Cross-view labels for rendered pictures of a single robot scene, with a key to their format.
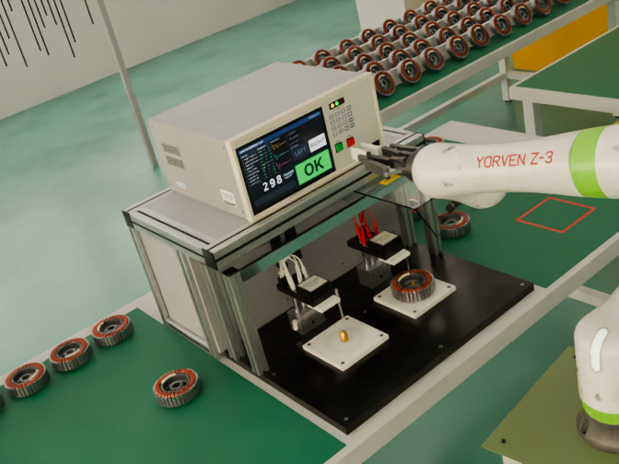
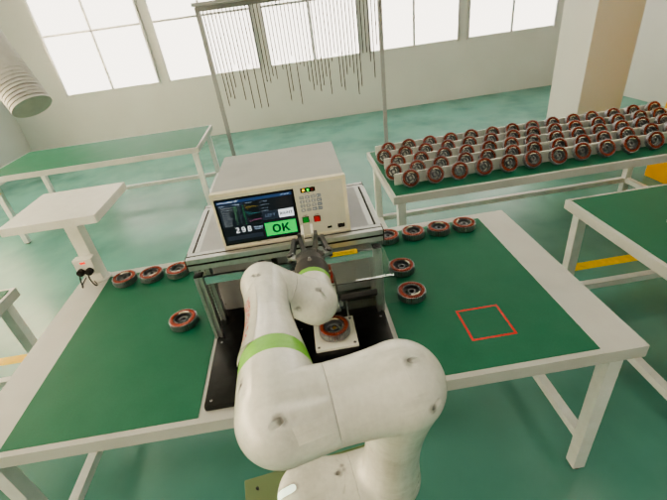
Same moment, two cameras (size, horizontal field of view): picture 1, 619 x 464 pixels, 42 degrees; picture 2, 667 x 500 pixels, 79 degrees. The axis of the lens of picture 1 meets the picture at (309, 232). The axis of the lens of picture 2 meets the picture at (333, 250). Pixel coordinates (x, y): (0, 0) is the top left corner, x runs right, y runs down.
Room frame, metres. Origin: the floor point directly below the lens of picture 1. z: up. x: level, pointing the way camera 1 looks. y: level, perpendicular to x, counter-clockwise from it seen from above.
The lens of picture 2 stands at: (0.85, -0.80, 1.79)
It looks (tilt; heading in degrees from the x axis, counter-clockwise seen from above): 31 degrees down; 31
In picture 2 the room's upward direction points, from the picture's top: 8 degrees counter-clockwise
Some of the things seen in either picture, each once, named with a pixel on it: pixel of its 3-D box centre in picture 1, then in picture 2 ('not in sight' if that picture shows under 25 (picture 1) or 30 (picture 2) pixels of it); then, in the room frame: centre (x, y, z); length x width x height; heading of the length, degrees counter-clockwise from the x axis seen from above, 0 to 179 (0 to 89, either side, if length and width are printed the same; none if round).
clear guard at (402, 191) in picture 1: (419, 189); (351, 270); (1.81, -0.29, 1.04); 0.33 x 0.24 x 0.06; 33
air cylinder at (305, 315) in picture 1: (306, 316); not in sight; (1.74, 0.06, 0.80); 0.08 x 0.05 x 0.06; 123
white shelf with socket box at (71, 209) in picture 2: not in sight; (89, 249); (1.68, 0.95, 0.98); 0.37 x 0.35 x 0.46; 123
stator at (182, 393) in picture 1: (177, 387); (184, 319); (1.62, 0.40, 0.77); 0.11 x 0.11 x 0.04
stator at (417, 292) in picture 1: (413, 285); (333, 328); (1.75, -0.22, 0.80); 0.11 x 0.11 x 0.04
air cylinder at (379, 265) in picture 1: (374, 271); not in sight; (1.87, -0.14, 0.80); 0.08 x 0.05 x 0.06; 123
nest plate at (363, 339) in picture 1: (345, 342); not in sight; (1.62, -0.02, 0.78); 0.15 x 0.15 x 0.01; 33
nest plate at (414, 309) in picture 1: (414, 293); (334, 333); (1.75, -0.22, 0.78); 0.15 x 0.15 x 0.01; 33
